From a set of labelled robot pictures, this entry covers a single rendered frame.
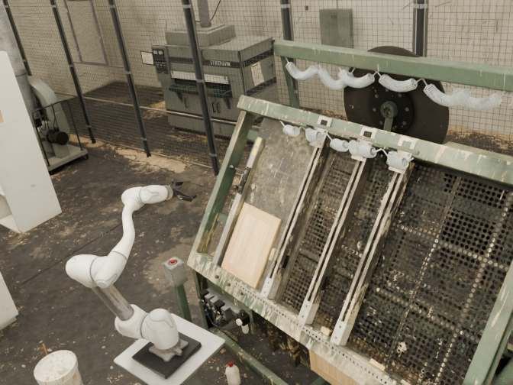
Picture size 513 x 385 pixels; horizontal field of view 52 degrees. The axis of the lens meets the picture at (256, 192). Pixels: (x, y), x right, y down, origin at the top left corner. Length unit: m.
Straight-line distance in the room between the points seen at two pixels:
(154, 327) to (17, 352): 2.12
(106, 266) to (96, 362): 1.94
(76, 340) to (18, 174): 2.50
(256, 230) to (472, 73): 1.64
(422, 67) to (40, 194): 5.01
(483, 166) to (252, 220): 1.59
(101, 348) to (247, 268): 1.73
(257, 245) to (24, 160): 3.86
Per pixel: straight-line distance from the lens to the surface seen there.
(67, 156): 8.44
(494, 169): 2.69
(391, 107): 3.43
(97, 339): 4.88
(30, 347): 5.11
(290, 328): 3.25
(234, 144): 3.83
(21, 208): 6.84
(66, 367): 4.20
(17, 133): 6.63
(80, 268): 2.91
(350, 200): 3.04
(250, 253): 3.55
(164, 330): 3.22
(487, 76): 3.02
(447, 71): 3.12
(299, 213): 3.27
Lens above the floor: 3.06
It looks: 28 degrees down
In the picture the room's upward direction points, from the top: 8 degrees counter-clockwise
